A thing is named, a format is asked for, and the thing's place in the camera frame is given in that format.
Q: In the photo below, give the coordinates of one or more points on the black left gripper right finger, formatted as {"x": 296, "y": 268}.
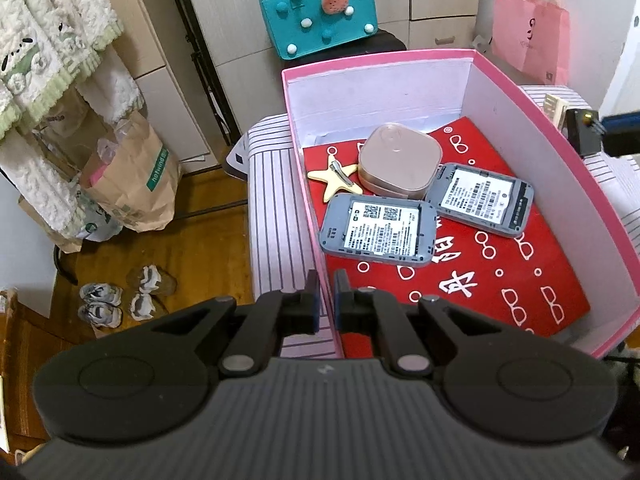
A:
{"x": 378, "y": 315}

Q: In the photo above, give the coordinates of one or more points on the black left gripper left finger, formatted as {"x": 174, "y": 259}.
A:
{"x": 259, "y": 329}

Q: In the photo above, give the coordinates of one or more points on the grey pocket router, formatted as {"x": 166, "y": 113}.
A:
{"x": 487, "y": 201}
{"x": 379, "y": 229}

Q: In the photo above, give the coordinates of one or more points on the pink cardboard box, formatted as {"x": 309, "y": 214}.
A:
{"x": 343, "y": 98}

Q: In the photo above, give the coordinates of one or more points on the black rectangular battery cover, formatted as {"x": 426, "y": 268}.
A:
{"x": 583, "y": 137}

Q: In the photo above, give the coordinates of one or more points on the beige plastic comb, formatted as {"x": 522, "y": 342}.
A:
{"x": 555, "y": 108}

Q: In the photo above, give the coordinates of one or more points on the grey pocket router open back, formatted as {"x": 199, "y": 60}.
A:
{"x": 379, "y": 229}

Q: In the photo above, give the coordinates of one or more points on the pink paper gift bag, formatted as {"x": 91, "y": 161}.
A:
{"x": 533, "y": 36}

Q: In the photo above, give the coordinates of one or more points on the brown slipper pair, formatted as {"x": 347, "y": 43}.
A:
{"x": 149, "y": 285}

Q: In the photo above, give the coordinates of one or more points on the gold star hair clip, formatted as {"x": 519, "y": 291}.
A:
{"x": 336, "y": 177}

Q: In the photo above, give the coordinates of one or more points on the pink square compact case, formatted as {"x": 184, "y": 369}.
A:
{"x": 399, "y": 162}

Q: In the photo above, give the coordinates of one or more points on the grey sneaker pair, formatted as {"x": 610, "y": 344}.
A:
{"x": 100, "y": 305}

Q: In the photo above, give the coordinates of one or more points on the brown paper shopping bag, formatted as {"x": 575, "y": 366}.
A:
{"x": 133, "y": 176}

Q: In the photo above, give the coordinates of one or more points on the white wardrobe cabinet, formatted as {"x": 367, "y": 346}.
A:
{"x": 227, "y": 56}

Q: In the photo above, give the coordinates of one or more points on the black suitcase under handbag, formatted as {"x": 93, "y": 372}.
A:
{"x": 345, "y": 50}

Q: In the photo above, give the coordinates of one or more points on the teal felt handbag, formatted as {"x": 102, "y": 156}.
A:
{"x": 300, "y": 27}

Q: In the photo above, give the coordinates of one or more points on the cream knitted cardigan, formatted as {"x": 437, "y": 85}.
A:
{"x": 57, "y": 64}

